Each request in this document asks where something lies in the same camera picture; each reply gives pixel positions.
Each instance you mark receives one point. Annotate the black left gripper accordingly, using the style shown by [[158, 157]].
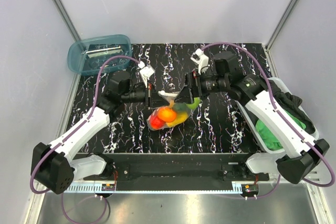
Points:
[[153, 99]]

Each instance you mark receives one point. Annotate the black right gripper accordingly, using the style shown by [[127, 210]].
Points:
[[193, 81]]

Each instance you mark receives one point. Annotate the clear polka dot zip bag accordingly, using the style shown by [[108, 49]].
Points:
[[170, 97]]

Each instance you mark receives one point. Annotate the green fake lime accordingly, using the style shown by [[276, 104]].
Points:
[[193, 106]]

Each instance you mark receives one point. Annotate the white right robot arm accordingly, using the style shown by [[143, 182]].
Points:
[[301, 151]]

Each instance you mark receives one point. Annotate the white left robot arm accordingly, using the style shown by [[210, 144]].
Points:
[[55, 166]]

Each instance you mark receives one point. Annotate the dark green fake cucumber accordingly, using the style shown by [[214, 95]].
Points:
[[180, 107]]

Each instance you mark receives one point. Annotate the orange fake fruit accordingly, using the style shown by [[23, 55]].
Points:
[[166, 114]]

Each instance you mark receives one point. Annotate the yellow fake fruit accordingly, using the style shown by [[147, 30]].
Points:
[[180, 118]]

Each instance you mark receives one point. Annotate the red fake apple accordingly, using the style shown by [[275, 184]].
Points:
[[156, 123]]

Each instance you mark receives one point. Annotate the blue transparent plastic container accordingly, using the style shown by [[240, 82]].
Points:
[[87, 56]]

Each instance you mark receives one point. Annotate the green cloth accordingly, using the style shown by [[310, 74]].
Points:
[[268, 137]]

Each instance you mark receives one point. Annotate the black cloth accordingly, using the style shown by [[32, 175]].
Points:
[[290, 103]]

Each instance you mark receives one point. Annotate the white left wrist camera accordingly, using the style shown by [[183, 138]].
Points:
[[146, 71]]

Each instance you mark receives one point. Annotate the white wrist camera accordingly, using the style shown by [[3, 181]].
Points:
[[146, 71], [201, 60]]

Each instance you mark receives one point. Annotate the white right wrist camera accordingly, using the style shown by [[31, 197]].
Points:
[[201, 60]]

